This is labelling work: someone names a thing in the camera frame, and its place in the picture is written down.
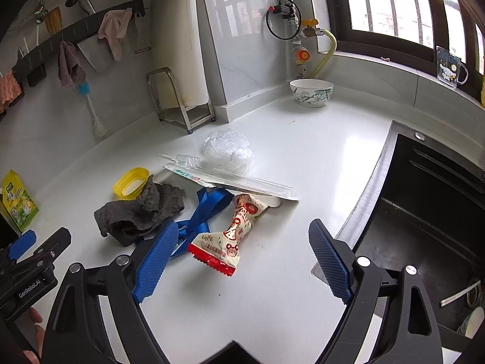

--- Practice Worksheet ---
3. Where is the person's hand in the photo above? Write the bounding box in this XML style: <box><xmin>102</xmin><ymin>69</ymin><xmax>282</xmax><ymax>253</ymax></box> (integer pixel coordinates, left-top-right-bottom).
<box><xmin>23</xmin><ymin>307</ymin><xmax>45</xmax><ymax>364</ymax></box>

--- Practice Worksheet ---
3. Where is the white cutting board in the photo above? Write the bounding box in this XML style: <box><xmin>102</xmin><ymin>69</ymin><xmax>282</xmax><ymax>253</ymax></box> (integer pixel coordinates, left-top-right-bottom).
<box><xmin>150</xmin><ymin>0</ymin><xmax>210</xmax><ymax>107</ymax></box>

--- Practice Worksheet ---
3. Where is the yellow plastic lid ring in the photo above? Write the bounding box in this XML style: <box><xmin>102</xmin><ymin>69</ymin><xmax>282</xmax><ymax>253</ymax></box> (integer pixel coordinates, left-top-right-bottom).
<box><xmin>112</xmin><ymin>166</ymin><xmax>151</xmax><ymax>201</ymax></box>

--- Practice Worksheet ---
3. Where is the yellow oil bottle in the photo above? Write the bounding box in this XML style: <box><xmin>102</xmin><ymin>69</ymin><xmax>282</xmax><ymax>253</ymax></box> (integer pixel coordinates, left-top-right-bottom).
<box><xmin>480</xmin><ymin>76</ymin><xmax>485</xmax><ymax>108</ymax></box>

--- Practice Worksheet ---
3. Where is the orange pink sponge cloth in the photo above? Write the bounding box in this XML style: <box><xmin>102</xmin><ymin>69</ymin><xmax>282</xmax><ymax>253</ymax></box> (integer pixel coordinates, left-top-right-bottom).
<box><xmin>0</xmin><ymin>71</ymin><xmax>22</xmax><ymax>113</ymax></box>

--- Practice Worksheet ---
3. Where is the green yellow seasoning pouch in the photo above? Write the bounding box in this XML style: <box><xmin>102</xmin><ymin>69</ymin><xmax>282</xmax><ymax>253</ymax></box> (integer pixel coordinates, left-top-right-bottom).
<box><xmin>2</xmin><ymin>170</ymin><xmax>38</xmax><ymax>233</ymax></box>

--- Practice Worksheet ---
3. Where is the blue ribbon strap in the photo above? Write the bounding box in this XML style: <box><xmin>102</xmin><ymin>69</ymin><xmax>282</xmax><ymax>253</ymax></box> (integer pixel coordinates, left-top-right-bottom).
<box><xmin>140</xmin><ymin>187</ymin><xmax>235</xmax><ymax>261</ymax></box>

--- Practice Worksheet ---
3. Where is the dark grey rag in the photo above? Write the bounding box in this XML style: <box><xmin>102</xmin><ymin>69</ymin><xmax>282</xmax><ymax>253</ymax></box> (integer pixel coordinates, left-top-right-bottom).
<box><xmin>94</xmin><ymin>175</ymin><xmax>185</xmax><ymax>247</ymax></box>

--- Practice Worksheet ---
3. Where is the black wall hook rail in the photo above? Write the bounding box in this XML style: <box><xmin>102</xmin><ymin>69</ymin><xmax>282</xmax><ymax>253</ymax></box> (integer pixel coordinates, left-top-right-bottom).
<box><xmin>12</xmin><ymin>0</ymin><xmax>146</xmax><ymax>104</ymax></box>

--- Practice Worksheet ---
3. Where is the pink hanging cloth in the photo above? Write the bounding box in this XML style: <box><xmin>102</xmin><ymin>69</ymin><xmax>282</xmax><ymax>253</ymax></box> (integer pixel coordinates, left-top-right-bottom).
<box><xmin>97</xmin><ymin>8</ymin><xmax>132</xmax><ymax>62</ymax></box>

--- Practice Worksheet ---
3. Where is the crumpled clear plastic wrap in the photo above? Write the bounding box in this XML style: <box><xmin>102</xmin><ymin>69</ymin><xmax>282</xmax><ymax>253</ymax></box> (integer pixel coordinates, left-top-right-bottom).
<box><xmin>202</xmin><ymin>128</ymin><xmax>254</xmax><ymax>174</ymax></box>

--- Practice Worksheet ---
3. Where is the gas valve with hose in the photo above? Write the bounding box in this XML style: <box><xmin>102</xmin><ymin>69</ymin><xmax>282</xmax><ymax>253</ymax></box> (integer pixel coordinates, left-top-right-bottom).
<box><xmin>264</xmin><ymin>0</ymin><xmax>338</xmax><ymax>80</ymax></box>

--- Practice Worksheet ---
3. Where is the blue white bottle brush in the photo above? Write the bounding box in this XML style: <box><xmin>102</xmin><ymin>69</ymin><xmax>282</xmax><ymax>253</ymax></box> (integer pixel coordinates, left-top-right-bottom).
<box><xmin>77</xmin><ymin>81</ymin><xmax>108</xmax><ymax>138</ymax></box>

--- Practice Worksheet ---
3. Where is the purple grey hanging cloth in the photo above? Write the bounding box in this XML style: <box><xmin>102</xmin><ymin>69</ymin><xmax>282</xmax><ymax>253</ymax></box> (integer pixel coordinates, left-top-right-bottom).
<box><xmin>58</xmin><ymin>41</ymin><xmax>86</xmax><ymax>88</ymax></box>

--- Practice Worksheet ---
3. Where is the stainless steel rack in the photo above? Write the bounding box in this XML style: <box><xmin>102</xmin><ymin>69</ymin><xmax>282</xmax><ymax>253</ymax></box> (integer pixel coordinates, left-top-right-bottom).
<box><xmin>145</xmin><ymin>67</ymin><xmax>217</xmax><ymax>135</ymax></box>

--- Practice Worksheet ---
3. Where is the black kitchen sink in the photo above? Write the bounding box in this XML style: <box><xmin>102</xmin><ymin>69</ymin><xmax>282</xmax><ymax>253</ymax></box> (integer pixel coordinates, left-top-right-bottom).
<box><xmin>336</xmin><ymin>122</ymin><xmax>484</xmax><ymax>352</ymax></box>

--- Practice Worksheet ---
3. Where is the white patterned ceramic bowl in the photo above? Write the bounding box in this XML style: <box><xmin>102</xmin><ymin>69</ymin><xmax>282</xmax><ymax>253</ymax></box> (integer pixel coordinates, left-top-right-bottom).
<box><xmin>289</xmin><ymin>79</ymin><xmax>334</xmax><ymax>109</ymax></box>

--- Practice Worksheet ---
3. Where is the red white snack wrapper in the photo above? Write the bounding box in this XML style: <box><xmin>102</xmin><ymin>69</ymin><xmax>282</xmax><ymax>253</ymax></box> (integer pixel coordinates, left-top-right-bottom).
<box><xmin>187</xmin><ymin>193</ymin><xmax>281</xmax><ymax>276</ymax></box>

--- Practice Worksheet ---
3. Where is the clear plastic blister package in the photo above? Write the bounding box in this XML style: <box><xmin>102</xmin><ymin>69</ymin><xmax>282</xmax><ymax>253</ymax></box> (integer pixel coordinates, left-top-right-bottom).
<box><xmin>157</xmin><ymin>154</ymin><xmax>298</xmax><ymax>201</ymax></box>

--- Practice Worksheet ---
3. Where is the glass mug with cartoon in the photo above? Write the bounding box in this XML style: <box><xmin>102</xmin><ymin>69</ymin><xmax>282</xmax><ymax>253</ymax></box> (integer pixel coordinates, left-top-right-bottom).
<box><xmin>436</xmin><ymin>46</ymin><xmax>469</xmax><ymax>89</ymax></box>

